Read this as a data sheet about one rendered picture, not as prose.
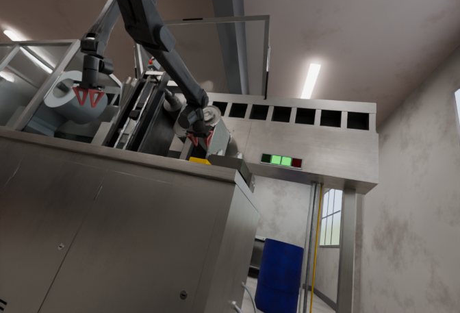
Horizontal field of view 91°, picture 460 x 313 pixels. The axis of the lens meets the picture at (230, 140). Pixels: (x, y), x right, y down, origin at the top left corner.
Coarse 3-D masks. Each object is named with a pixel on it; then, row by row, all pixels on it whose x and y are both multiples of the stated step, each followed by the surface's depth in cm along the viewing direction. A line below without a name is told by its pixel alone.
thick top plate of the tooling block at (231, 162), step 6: (210, 156) 107; (216, 156) 107; (222, 156) 106; (210, 162) 106; (216, 162) 105; (222, 162) 104; (228, 162) 104; (234, 162) 103; (240, 162) 102; (234, 168) 102; (240, 168) 101; (246, 168) 111; (240, 174) 105; (246, 174) 113; (246, 180) 115
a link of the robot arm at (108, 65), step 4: (80, 44) 93; (100, 44) 92; (96, 48) 91; (100, 48) 92; (84, 52) 92; (88, 52) 92; (92, 52) 92; (96, 52) 91; (100, 52) 93; (100, 56) 96; (104, 56) 97; (104, 60) 98; (108, 60) 100; (104, 64) 97; (108, 64) 100; (112, 64) 103; (104, 68) 98; (108, 68) 100; (112, 68) 102; (100, 72) 98; (104, 72) 100; (108, 72) 101; (112, 72) 103
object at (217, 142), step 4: (216, 128) 120; (216, 132) 121; (212, 136) 117; (216, 136) 122; (220, 136) 127; (212, 140) 117; (216, 140) 122; (220, 140) 128; (224, 140) 133; (212, 144) 118; (216, 144) 123; (220, 144) 129; (224, 144) 134; (208, 148) 114; (212, 148) 118; (216, 148) 124; (220, 148) 130; (224, 148) 135; (208, 152) 114; (212, 152) 119; (224, 152) 136; (208, 156) 115
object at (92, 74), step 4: (84, 68) 92; (84, 72) 92; (88, 72) 92; (92, 72) 93; (96, 72) 94; (84, 76) 92; (88, 76) 92; (92, 76) 93; (96, 76) 94; (76, 80) 93; (84, 80) 92; (88, 80) 92; (92, 80) 93; (96, 80) 95; (92, 84) 91; (96, 84) 92; (100, 84) 94
